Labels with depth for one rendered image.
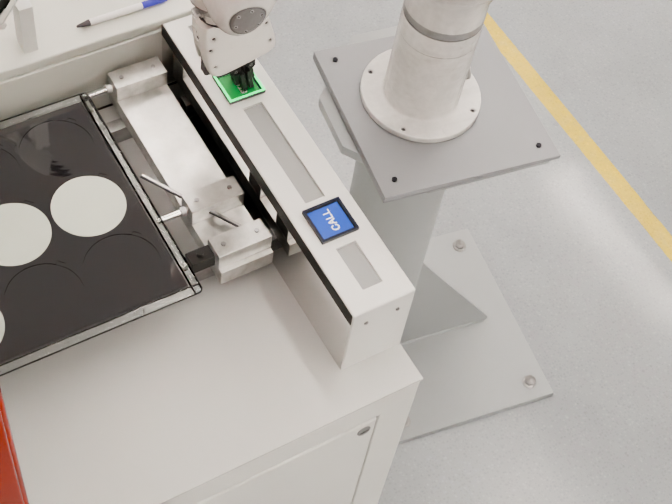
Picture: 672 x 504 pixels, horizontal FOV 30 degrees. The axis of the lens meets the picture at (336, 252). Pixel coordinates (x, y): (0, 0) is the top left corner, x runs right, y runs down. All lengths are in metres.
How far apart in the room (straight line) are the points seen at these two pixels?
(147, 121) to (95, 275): 0.28
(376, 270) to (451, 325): 1.09
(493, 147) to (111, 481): 0.77
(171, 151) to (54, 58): 0.21
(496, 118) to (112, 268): 0.66
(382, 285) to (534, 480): 1.07
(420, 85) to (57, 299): 0.62
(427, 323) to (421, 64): 0.91
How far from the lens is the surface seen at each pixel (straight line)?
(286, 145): 1.72
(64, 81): 1.86
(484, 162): 1.92
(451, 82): 1.88
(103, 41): 1.84
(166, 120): 1.84
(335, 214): 1.65
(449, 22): 1.77
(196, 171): 1.78
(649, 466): 2.69
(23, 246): 1.70
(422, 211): 2.10
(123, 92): 1.86
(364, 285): 1.60
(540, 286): 2.83
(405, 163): 1.88
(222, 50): 1.66
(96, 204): 1.73
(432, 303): 2.56
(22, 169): 1.77
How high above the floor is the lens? 2.30
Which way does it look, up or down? 56 degrees down
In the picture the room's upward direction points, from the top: 11 degrees clockwise
